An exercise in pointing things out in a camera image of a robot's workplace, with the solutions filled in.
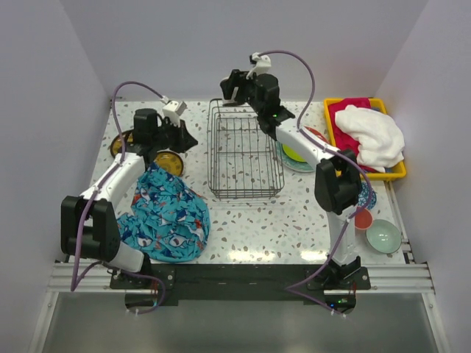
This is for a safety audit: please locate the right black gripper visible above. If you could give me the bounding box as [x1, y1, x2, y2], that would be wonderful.
[221, 71, 263, 116]

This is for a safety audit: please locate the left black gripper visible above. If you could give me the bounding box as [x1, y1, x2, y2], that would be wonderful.
[151, 118, 198, 154]

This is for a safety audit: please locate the pink cup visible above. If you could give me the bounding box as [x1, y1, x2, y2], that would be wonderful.
[355, 209, 373, 231]

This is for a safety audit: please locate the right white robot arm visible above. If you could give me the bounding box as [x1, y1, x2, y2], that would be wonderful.
[220, 69, 361, 289]

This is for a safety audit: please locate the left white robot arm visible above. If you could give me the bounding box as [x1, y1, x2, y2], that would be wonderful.
[60, 101, 198, 288]

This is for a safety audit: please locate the yellow brown plate near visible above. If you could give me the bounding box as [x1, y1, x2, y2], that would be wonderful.
[154, 151, 184, 177]

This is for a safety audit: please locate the yellow brown plate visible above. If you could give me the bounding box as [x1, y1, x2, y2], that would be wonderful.
[154, 151, 184, 177]
[109, 129, 134, 158]

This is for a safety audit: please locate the yellow brown plate far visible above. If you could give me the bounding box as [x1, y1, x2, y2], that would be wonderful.
[109, 129, 134, 158]

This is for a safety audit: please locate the green red plate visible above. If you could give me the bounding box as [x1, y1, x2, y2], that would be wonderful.
[276, 126, 331, 173]

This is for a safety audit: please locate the blue shark print cloth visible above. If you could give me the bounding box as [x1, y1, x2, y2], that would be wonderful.
[117, 163, 210, 263]

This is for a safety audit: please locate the pink red cloth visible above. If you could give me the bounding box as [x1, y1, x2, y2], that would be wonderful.
[324, 97, 386, 157]

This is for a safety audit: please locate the white towel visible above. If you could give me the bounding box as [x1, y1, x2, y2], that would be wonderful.
[335, 104, 405, 172]

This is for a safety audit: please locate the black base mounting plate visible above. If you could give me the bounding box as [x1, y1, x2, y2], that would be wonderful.
[110, 264, 372, 314]

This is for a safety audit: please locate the blue patterned bowl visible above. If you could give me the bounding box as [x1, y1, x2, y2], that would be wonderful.
[358, 181, 377, 211]

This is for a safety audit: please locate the yellow plastic bin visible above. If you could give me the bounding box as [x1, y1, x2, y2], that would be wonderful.
[323, 96, 408, 183]

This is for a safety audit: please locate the pale green bowl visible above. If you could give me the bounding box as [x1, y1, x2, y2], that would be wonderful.
[366, 219, 402, 254]

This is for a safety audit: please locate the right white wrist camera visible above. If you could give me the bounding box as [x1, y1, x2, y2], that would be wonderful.
[247, 52, 272, 78]

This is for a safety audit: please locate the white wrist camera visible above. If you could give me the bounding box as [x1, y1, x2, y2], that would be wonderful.
[162, 101, 187, 126]
[247, 52, 272, 78]

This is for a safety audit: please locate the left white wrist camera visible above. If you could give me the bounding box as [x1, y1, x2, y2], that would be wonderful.
[162, 101, 187, 126]

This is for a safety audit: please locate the wire dish rack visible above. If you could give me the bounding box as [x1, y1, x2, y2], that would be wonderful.
[207, 99, 285, 199]

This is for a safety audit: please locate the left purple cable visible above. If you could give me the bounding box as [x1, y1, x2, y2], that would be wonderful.
[69, 81, 172, 315]

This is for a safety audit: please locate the purple cable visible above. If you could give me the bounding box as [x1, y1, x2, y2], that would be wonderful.
[257, 49, 375, 317]
[69, 81, 172, 315]

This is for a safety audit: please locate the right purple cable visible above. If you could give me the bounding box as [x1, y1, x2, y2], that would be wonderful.
[257, 49, 375, 317]

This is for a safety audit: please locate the aluminium front rail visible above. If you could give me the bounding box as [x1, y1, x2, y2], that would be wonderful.
[46, 263, 435, 293]

